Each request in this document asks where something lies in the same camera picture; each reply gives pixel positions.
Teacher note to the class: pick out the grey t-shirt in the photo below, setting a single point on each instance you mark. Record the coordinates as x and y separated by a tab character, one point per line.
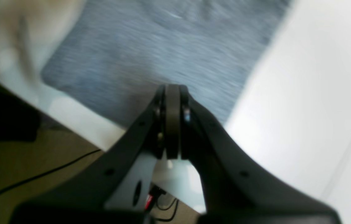
120	51

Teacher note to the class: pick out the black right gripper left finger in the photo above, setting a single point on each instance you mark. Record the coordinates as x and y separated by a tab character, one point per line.
114	188

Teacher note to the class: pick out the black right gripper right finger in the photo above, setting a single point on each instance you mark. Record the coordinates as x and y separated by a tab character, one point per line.
236	189

